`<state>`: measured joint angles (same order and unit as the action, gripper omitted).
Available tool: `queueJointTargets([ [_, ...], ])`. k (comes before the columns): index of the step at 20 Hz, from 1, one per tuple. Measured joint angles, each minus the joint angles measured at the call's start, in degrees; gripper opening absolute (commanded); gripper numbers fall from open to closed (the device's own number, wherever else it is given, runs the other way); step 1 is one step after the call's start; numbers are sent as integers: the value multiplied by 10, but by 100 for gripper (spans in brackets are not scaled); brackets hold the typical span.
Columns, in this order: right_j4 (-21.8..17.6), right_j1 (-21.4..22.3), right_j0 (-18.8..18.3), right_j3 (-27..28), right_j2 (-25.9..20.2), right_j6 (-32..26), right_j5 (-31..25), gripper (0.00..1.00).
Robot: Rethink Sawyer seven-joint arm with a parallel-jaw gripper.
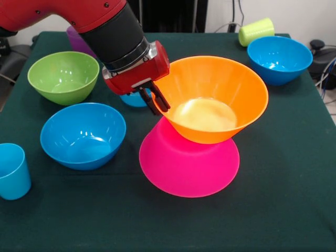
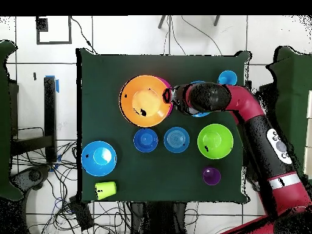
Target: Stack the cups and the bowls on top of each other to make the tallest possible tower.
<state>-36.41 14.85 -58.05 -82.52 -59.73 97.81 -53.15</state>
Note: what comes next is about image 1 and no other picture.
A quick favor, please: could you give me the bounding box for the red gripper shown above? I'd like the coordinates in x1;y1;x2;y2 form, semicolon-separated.
103;40;171;116

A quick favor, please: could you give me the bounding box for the orange bowl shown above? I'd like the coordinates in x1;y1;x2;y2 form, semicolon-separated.
152;55;269;144

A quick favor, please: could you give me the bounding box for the pink bowl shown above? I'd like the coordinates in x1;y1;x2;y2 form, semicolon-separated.
139;115;240;198

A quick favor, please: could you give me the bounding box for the yellow-green cup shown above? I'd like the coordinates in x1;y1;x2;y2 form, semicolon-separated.
238;17;276;48

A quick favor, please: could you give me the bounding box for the small light blue bowl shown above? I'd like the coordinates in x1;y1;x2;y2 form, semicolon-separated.
119;88;153;108

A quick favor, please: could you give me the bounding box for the large blue bowl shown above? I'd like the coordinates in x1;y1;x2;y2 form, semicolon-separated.
39;102;127;171
247;36;314;87

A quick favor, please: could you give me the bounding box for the lime green bowl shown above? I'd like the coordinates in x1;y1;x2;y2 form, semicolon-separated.
27;51;100;106

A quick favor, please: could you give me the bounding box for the purple cup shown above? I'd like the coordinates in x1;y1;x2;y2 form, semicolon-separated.
66;25;98;59

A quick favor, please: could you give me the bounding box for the dark green tablecloth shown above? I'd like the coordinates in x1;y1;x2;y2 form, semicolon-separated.
0;30;336;252

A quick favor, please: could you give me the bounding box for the grey chair base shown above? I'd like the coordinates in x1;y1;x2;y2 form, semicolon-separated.
308;39;336;90
0;36;34;79

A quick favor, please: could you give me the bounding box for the light blue cup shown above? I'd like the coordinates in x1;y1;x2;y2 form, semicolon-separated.
0;143;32;201

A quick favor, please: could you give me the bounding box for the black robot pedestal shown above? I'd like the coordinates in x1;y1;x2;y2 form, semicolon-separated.
136;0;208;34

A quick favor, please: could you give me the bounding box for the black hanging cable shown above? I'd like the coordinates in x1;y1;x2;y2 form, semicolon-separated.
237;0;246;24

